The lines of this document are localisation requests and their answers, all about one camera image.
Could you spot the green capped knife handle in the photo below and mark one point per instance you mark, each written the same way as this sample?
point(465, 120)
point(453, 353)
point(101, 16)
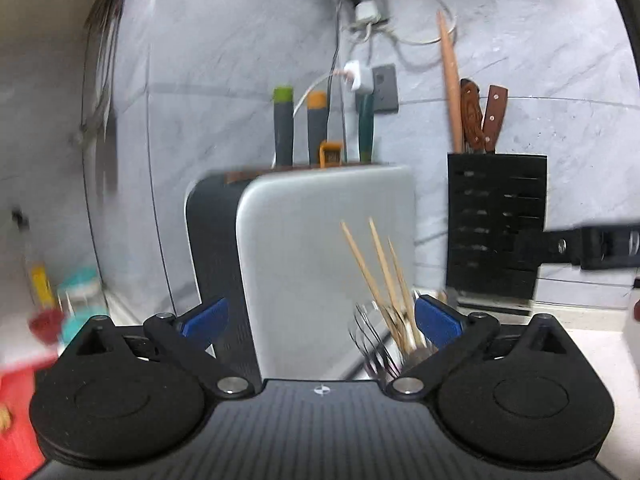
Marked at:
point(283, 125)

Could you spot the orange capped knife handle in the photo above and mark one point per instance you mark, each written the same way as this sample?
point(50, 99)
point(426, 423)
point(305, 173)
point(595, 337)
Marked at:
point(317, 123)

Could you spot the black slotted knife block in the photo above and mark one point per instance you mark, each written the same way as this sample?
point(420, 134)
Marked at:
point(491, 198)

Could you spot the dark green knife handle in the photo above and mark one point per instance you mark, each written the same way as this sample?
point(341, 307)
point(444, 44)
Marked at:
point(365, 127)

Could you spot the red plastic container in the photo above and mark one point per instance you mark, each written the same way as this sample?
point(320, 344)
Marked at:
point(20, 453)

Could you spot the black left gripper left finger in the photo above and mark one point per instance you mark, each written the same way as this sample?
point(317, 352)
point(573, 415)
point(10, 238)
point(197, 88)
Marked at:
point(183, 341)

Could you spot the wooden rolling pin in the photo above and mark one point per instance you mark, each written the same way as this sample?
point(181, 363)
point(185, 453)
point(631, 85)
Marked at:
point(452, 84)

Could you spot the long wooden chopstick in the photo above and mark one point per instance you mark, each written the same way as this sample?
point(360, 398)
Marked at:
point(383, 304)

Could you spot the long curved wooden spoon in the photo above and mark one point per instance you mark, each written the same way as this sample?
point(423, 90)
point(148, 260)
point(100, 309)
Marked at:
point(407, 298)

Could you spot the brown riveted knife handle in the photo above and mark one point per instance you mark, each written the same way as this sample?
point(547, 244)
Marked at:
point(471, 116)

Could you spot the teal lidded glass jar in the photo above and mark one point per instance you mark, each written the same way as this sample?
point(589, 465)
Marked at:
point(81, 297)

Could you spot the steel wire whisk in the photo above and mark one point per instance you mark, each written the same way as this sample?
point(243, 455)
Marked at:
point(371, 337)

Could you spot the orange sharpener handle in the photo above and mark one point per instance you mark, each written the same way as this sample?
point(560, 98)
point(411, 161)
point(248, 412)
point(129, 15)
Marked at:
point(330, 154)

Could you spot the white wall plug charger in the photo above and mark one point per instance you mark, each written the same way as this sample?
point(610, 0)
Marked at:
point(359, 77)

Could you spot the grey knife steriliser box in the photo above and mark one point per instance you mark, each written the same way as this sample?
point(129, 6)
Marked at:
point(288, 251)

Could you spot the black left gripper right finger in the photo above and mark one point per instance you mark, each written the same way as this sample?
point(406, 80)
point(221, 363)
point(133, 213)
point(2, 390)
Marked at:
point(457, 339)

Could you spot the grey wall socket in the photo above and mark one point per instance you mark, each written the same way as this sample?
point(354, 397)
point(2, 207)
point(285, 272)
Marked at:
point(385, 95)

